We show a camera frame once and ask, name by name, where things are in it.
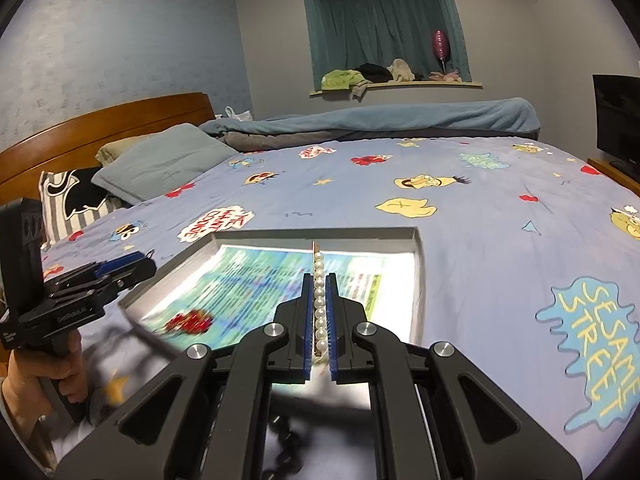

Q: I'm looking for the blue cartoon printed bed sheet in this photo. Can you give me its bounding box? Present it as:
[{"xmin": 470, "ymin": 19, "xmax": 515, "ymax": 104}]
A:
[{"xmin": 40, "ymin": 132, "xmax": 640, "ymax": 480}]

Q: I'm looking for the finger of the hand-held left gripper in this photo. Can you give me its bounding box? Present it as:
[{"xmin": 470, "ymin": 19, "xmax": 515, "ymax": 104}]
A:
[
  {"xmin": 62, "ymin": 261, "xmax": 157, "ymax": 306},
  {"xmin": 50, "ymin": 251, "xmax": 151, "ymax": 291}
]

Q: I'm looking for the window sill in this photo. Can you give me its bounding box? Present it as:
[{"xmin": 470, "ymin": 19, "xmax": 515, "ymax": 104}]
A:
[{"xmin": 309, "ymin": 81, "xmax": 483, "ymax": 97}]

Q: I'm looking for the blue blanket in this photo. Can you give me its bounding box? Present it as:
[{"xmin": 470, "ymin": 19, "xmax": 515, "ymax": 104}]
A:
[{"xmin": 200, "ymin": 97, "xmax": 541, "ymax": 142}]

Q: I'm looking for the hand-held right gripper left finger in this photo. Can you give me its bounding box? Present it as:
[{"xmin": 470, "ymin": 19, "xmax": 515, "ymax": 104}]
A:
[{"xmin": 52, "ymin": 274, "xmax": 314, "ymax": 480}]

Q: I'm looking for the teal curtain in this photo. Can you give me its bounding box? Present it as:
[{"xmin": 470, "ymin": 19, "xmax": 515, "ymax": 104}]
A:
[{"xmin": 299, "ymin": 0, "xmax": 473, "ymax": 90}]

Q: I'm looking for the black bead string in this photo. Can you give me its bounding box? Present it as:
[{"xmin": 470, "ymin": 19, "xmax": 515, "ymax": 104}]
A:
[{"xmin": 267, "ymin": 410, "xmax": 303, "ymax": 480}]

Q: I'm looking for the beige cloth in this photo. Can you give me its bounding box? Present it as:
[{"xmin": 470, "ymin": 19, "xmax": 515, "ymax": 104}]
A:
[{"xmin": 387, "ymin": 59, "xmax": 417, "ymax": 82}]

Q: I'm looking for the colourful printed paper sheet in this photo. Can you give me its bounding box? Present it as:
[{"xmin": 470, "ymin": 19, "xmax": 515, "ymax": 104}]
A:
[{"xmin": 142, "ymin": 245, "xmax": 390, "ymax": 350}]

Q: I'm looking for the black and white striped pillow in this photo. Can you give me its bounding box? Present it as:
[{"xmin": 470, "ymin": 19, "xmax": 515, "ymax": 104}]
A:
[{"xmin": 39, "ymin": 167, "xmax": 126, "ymax": 247}]

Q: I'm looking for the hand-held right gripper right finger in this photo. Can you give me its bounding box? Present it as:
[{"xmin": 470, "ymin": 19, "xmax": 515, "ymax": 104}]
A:
[{"xmin": 325, "ymin": 274, "xmax": 583, "ymax": 480}]

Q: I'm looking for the grey blanket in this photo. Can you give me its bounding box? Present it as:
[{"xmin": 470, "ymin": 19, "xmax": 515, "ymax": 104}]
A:
[{"xmin": 220, "ymin": 127, "xmax": 538, "ymax": 153}]

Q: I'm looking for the black television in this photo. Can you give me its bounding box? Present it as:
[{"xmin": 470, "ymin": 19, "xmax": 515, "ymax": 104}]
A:
[{"xmin": 592, "ymin": 74, "xmax": 640, "ymax": 181}]

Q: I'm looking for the pearl bead strand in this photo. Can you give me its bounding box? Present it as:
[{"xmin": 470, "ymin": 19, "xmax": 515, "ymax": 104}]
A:
[{"xmin": 311, "ymin": 241, "xmax": 327, "ymax": 363}]

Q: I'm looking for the wooden headboard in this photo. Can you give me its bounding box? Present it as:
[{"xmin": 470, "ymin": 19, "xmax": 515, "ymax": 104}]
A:
[{"xmin": 0, "ymin": 92, "xmax": 216, "ymax": 211}]

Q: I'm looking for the wooden television stand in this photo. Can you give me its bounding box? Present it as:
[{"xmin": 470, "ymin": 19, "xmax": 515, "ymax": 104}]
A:
[{"xmin": 587, "ymin": 157, "xmax": 640, "ymax": 196}]

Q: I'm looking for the person's left forearm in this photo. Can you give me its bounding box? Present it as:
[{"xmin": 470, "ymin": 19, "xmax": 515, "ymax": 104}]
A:
[{"xmin": 0, "ymin": 410, "xmax": 57, "ymax": 477}]

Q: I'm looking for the grey-blue pillow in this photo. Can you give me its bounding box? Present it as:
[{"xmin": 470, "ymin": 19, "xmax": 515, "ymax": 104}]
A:
[{"xmin": 91, "ymin": 123, "xmax": 240, "ymax": 206}]

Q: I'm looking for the person's left hand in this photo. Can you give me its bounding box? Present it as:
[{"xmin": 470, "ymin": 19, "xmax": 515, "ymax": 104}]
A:
[{"xmin": 1, "ymin": 332, "xmax": 84, "ymax": 436}]

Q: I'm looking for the white shallow tray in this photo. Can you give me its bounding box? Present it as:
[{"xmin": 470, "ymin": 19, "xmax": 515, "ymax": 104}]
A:
[{"xmin": 119, "ymin": 227, "xmax": 427, "ymax": 361}]

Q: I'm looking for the tan pillow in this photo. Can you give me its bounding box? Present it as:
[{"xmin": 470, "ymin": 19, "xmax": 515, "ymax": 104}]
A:
[{"xmin": 96, "ymin": 134, "xmax": 157, "ymax": 167}]

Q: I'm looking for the pink balloon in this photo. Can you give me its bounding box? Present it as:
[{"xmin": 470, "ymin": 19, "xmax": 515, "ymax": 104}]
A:
[{"xmin": 431, "ymin": 30, "xmax": 451, "ymax": 73}]

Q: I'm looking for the black cloth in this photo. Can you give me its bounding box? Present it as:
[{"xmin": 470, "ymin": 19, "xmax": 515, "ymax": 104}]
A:
[{"xmin": 356, "ymin": 63, "xmax": 393, "ymax": 82}]

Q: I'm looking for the green cloth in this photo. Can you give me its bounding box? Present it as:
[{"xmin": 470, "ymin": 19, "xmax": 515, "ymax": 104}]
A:
[{"xmin": 321, "ymin": 69, "xmax": 371, "ymax": 100}]

